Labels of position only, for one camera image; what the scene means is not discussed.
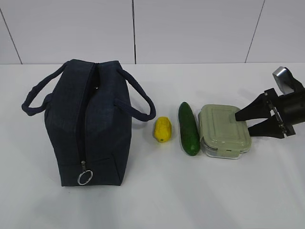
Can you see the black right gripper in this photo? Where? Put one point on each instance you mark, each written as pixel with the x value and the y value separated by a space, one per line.
pixel 289 110

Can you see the green cucumber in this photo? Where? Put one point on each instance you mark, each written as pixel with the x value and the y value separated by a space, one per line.
pixel 188 130

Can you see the glass container with green lid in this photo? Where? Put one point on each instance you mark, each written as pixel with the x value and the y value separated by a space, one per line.
pixel 220 134

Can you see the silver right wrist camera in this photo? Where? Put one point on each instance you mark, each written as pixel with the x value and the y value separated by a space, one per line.
pixel 284 80

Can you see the dark navy fabric lunch bag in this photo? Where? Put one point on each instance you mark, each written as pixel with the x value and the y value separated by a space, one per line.
pixel 88 111

